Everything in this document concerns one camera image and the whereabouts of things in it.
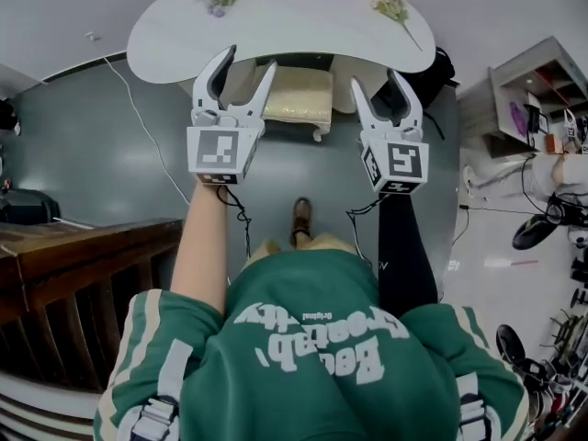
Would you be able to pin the grey wooden shelf unit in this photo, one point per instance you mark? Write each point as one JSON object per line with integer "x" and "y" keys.
{"x": 505, "y": 90}

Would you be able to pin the cream upholstered stool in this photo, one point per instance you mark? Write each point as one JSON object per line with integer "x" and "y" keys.
{"x": 301, "y": 92}

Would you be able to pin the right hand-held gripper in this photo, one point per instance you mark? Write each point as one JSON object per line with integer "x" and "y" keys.
{"x": 404, "y": 163}

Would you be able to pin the red floor tape strip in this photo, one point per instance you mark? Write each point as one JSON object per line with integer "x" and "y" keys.
{"x": 523, "y": 263}

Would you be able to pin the black swivel chair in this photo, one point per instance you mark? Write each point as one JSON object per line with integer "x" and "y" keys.
{"x": 533, "y": 232}

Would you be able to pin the person's left forearm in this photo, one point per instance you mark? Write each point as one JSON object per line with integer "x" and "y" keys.
{"x": 202, "y": 246}

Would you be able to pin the person's green printed shirt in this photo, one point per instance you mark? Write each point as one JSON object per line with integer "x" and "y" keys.
{"x": 298, "y": 384}

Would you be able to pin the person's brown shoe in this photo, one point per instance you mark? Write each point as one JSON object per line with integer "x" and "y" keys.
{"x": 301, "y": 218}

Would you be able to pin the dark wooden staircase railing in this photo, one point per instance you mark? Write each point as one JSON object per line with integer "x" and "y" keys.
{"x": 92, "y": 246}

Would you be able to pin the cluttered equipment pile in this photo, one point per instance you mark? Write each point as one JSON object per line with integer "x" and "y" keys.
{"x": 551, "y": 365}

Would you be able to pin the cream artificial flower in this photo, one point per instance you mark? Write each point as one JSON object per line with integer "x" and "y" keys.
{"x": 390, "y": 3}

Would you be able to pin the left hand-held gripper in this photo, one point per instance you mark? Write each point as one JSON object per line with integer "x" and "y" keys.
{"x": 218, "y": 152}

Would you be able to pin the purple item on shelf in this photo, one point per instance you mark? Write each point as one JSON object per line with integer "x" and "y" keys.
{"x": 519, "y": 117}

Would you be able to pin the white dressing table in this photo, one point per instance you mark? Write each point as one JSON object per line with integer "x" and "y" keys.
{"x": 285, "y": 21}

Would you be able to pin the person's beige trousers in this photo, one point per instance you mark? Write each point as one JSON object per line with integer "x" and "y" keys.
{"x": 321, "y": 244}

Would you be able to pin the black backpack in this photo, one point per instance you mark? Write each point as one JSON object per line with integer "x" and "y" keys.
{"x": 436, "y": 85}

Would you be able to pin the black bag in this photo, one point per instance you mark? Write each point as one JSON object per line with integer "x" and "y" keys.
{"x": 32, "y": 207}

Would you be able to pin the person's right forearm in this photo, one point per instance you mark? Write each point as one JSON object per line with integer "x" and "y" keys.
{"x": 404, "y": 255}

